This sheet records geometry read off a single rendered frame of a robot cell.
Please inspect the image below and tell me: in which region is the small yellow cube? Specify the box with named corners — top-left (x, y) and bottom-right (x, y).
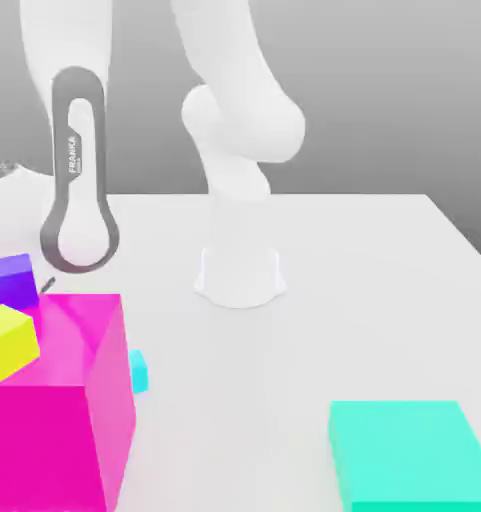
top-left (0, 303), bottom-right (42, 383)

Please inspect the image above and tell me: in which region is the large turquoise box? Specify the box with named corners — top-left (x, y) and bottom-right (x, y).
top-left (328, 399), bottom-right (481, 512)

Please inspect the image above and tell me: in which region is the large magenta box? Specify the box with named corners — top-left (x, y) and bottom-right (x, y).
top-left (0, 292), bottom-right (138, 512)

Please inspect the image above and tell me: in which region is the small purple cube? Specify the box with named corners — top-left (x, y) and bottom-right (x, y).
top-left (0, 252), bottom-right (40, 312)

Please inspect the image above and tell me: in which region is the small cyan cube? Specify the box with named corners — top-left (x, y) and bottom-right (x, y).
top-left (128, 348), bottom-right (150, 396)

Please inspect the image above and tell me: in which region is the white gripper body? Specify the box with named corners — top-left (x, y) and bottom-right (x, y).
top-left (31, 263), bottom-right (60, 297)

